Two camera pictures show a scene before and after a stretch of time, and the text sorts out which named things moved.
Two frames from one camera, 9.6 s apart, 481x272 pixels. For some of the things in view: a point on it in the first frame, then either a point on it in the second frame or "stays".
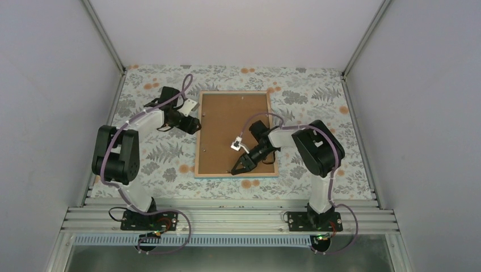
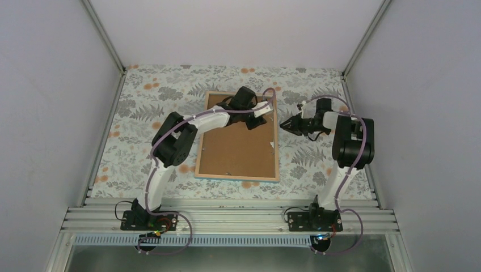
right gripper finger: (248, 162) to (295, 122)
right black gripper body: (263, 154) to (312, 127)
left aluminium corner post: (103, 35) stays
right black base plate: (305, 221) stays
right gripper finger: (247, 165) to (291, 128)
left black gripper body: (188, 127) to (250, 126)
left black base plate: (163, 221) stays
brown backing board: (224, 117) stays
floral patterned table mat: (167, 162) stays
